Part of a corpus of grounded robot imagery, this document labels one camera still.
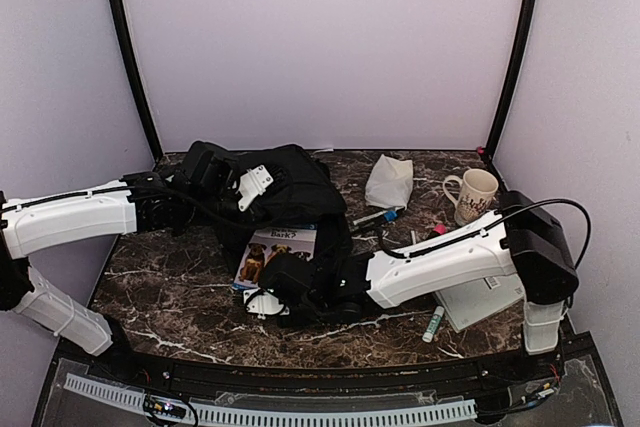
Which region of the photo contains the dog picture book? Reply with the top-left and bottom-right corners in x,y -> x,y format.
232,224 -> 318,290

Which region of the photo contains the black student backpack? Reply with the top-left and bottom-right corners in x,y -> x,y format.
207,144 -> 352,275

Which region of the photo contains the grey shrink-wrapped notebook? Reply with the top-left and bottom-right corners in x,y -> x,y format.
434,274 -> 524,333

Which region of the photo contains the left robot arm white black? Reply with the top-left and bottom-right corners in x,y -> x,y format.
1,141 -> 293,383

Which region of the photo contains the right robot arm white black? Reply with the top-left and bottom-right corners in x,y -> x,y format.
243,190 -> 582,381

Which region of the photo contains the white tissue paper bag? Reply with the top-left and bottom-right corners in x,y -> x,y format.
365,154 -> 414,208

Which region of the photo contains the black marker blue cap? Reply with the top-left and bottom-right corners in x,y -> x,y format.
352,207 -> 405,227

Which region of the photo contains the green white glue stick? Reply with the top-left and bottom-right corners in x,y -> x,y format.
422,306 -> 445,343

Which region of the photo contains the cream patterned mug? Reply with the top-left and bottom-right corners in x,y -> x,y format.
442,169 -> 499,226

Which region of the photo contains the white slotted cable duct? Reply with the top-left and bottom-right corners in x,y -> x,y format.
63,372 -> 477,427

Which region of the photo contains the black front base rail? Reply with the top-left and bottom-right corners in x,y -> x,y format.
54,331 -> 596,401

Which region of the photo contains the left black frame post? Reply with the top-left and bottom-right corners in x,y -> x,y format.
108,0 -> 164,161

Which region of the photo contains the black frame post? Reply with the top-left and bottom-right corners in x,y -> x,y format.
483,0 -> 536,165
108,0 -> 164,161

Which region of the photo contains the right black frame post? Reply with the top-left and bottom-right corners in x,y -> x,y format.
483,0 -> 536,165

